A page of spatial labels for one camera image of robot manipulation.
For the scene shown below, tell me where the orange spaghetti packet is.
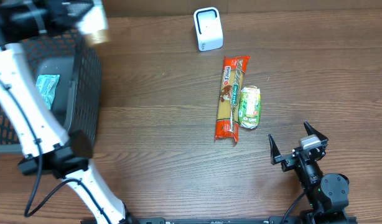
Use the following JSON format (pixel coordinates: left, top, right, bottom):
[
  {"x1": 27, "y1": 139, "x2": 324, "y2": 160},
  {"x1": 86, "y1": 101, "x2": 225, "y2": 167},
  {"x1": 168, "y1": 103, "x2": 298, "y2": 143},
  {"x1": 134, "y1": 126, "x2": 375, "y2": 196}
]
[{"x1": 215, "y1": 55, "x2": 250, "y2": 142}]

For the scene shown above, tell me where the grey plastic mesh basket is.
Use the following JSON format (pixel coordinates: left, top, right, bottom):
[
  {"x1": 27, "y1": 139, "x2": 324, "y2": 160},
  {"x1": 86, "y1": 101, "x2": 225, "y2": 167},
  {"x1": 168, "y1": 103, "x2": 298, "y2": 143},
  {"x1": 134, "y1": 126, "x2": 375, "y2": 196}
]
[{"x1": 0, "y1": 29, "x2": 101, "y2": 157}]

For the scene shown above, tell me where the green tea carton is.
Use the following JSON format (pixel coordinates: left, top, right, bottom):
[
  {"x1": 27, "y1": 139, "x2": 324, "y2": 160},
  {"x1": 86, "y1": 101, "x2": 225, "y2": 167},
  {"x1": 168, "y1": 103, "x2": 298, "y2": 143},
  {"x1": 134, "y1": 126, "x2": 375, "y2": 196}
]
[{"x1": 238, "y1": 85, "x2": 261, "y2": 129}]

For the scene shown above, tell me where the white barcode scanner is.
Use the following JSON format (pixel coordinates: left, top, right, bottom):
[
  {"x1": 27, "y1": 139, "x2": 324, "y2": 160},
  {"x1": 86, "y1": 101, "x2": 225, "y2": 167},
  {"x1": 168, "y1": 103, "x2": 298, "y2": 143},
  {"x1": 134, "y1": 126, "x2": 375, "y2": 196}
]
[{"x1": 193, "y1": 7, "x2": 223, "y2": 52}]

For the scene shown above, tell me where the white cosmetic tube gold cap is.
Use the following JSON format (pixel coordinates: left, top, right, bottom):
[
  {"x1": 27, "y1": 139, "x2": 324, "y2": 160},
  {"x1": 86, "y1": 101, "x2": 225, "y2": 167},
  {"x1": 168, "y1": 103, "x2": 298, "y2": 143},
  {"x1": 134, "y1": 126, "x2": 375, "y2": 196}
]
[{"x1": 76, "y1": 0, "x2": 109, "y2": 47}]

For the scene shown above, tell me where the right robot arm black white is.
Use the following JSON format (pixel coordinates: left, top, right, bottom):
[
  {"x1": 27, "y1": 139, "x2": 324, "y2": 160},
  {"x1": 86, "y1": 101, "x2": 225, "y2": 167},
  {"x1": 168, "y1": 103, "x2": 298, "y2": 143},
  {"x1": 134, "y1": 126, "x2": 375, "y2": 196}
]
[{"x1": 268, "y1": 121, "x2": 357, "y2": 223}]

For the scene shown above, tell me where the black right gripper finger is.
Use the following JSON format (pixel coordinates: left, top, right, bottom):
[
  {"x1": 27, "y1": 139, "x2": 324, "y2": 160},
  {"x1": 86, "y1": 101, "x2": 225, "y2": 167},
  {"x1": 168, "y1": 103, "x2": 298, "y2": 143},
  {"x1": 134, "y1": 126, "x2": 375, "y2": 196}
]
[
  {"x1": 268, "y1": 134, "x2": 281, "y2": 165},
  {"x1": 304, "y1": 121, "x2": 328, "y2": 141}
]

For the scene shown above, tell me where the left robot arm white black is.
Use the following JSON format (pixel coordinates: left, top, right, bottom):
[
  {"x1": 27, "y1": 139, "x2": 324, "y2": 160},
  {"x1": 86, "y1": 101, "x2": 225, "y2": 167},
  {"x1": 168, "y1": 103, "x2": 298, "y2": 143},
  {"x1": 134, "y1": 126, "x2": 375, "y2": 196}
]
[{"x1": 0, "y1": 1, "x2": 136, "y2": 223}]

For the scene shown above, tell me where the teal snack packet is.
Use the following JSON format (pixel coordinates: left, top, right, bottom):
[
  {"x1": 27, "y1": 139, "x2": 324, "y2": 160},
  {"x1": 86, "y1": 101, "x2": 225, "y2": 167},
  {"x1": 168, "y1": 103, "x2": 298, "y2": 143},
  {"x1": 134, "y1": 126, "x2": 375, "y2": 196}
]
[{"x1": 35, "y1": 75, "x2": 60, "y2": 110}]

